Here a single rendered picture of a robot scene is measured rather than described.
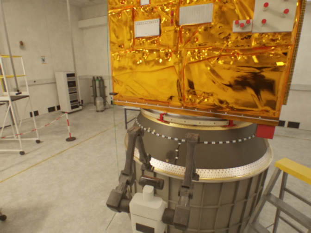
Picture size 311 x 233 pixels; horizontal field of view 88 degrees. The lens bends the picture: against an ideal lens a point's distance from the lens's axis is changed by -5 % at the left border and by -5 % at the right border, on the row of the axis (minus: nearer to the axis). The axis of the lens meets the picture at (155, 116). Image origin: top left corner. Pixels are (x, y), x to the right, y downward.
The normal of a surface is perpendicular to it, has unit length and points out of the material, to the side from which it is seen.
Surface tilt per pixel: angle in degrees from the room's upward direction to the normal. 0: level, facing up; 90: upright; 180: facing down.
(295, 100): 90
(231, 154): 62
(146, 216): 90
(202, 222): 90
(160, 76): 88
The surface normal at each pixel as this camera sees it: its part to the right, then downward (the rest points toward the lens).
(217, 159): 0.02, -0.18
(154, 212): -0.30, 0.29
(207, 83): -0.51, 0.23
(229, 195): 0.18, 0.29
